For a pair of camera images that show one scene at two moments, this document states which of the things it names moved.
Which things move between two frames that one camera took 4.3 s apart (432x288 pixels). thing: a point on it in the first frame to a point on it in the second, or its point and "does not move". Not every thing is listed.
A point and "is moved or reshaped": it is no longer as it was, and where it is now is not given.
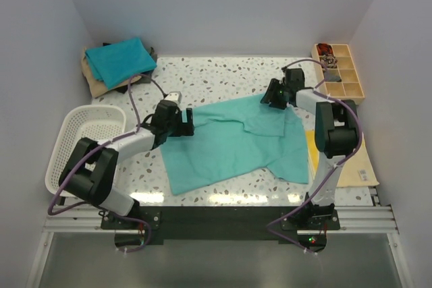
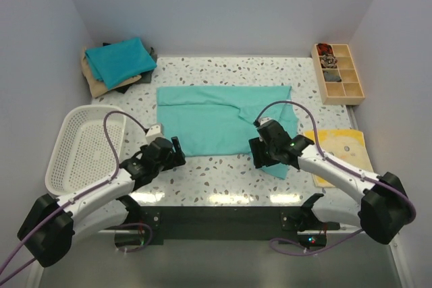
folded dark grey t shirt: (146, 77) does not move
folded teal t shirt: (114, 64) does not move
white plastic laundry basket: (100, 123) does not move
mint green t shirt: (233, 138) is moved or reshaped
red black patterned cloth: (323, 49) does not move
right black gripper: (269, 96) to (256, 146)
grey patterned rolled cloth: (329, 61) does not move
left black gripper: (184, 129) to (175, 161)
